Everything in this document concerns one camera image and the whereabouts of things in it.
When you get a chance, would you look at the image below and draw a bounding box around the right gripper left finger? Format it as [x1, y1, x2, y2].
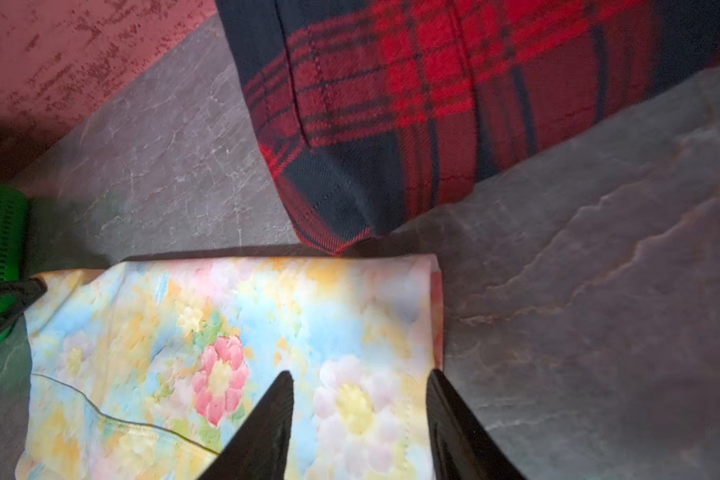
[200, 371, 294, 480]

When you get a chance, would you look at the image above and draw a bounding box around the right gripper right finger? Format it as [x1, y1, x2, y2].
[426, 369, 525, 480]

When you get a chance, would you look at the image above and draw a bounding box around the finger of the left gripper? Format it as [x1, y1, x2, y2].
[0, 278, 47, 342]

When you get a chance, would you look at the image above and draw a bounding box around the pastel floral skirt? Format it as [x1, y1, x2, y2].
[15, 255, 443, 479]

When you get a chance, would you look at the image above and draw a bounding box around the red plaid skirt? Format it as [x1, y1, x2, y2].
[217, 0, 720, 254]

